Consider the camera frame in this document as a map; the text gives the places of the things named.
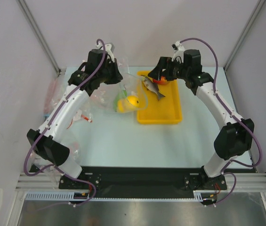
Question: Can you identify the purple cable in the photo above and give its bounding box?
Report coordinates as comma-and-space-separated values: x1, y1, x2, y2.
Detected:
23, 39, 107, 209
178, 37, 263, 208

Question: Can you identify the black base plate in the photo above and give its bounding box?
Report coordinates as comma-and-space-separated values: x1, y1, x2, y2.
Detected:
29, 165, 227, 199

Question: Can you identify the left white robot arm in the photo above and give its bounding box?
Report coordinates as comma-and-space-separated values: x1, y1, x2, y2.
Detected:
27, 46, 123, 188

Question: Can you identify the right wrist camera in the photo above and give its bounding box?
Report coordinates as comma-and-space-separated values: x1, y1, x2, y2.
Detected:
172, 41, 185, 61

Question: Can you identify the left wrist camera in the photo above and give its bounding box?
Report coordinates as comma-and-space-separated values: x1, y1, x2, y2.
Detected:
105, 43, 115, 62

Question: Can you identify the aluminium frame rail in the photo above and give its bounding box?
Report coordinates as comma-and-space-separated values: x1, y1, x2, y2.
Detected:
16, 172, 266, 192

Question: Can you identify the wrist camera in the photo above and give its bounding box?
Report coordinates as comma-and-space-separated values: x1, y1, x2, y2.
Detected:
105, 43, 115, 62
172, 41, 185, 61

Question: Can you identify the clear blue-zipper bag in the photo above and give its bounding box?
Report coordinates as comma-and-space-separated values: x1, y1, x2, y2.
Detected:
91, 73, 148, 113

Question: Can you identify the yellow toy pear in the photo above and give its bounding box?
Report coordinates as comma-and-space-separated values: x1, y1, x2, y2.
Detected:
117, 99, 137, 113

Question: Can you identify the yellow toy lemon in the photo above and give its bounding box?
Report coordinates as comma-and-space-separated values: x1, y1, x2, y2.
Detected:
127, 95, 140, 108

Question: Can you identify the pile of spare zip bags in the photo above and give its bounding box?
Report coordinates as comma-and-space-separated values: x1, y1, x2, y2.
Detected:
33, 77, 96, 189

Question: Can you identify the red toy mango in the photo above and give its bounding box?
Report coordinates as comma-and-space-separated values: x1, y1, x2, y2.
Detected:
152, 76, 170, 85

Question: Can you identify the green toy cucumber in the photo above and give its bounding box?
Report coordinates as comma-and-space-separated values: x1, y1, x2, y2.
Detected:
113, 89, 128, 112

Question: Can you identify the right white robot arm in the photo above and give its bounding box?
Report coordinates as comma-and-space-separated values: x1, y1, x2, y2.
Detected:
148, 49, 254, 189

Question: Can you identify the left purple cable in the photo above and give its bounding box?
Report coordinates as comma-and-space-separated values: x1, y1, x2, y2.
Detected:
23, 39, 107, 209

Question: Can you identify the yellow plastic tray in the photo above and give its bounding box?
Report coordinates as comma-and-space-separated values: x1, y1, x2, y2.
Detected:
137, 81, 183, 124

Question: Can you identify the grey toy fish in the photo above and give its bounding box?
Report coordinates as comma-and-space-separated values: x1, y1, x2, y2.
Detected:
141, 75, 165, 101

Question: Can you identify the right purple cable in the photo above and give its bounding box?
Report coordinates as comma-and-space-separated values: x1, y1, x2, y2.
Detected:
178, 37, 263, 208

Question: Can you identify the white slotted cable duct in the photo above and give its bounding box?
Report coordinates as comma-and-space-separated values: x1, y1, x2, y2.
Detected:
25, 191, 216, 202

